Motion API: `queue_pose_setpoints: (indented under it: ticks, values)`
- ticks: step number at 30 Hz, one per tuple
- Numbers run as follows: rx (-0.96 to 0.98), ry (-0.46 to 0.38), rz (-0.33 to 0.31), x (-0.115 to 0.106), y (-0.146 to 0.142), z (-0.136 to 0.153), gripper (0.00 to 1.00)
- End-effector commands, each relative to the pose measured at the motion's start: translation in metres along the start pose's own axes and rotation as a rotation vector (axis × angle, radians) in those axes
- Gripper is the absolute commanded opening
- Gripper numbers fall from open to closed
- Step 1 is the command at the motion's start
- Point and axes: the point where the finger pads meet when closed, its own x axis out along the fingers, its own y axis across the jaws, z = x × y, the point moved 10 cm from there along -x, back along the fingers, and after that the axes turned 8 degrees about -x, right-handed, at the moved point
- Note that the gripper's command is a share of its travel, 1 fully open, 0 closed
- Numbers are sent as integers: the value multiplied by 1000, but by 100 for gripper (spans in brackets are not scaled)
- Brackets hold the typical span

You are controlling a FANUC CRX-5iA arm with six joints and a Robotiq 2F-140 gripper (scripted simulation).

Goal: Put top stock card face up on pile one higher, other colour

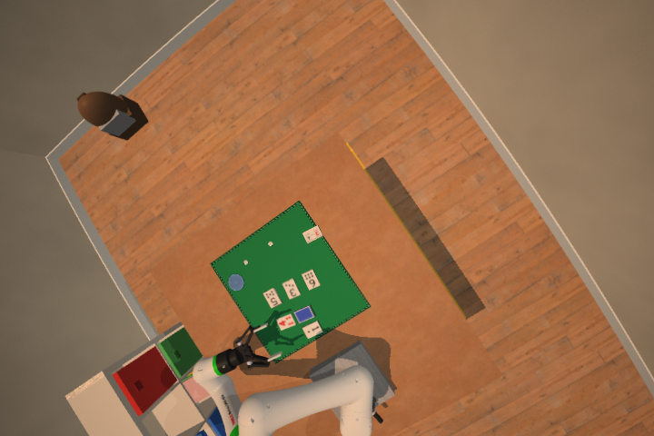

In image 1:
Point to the green card cloth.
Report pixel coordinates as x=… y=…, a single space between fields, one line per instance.
x=335 y=300

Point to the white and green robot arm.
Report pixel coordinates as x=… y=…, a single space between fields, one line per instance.
x=262 y=413

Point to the blue playing card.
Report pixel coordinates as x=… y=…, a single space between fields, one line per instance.
x=304 y=314

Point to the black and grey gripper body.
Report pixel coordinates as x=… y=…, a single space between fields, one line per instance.
x=237 y=357

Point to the light blue round disc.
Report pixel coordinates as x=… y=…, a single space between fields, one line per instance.
x=236 y=282

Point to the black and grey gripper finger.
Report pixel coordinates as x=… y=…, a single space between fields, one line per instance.
x=261 y=361
x=250 y=328

